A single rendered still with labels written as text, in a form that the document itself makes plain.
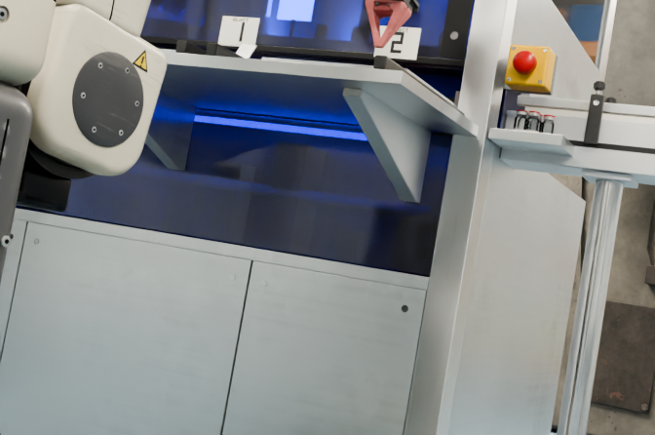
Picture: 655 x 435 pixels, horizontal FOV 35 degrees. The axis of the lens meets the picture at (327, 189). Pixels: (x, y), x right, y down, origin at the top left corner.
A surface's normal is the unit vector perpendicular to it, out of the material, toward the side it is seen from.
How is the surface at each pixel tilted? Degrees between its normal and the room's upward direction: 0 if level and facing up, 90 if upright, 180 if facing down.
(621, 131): 90
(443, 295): 90
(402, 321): 90
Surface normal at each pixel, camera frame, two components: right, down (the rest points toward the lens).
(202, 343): -0.40, -0.14
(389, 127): 0.90, 0.12
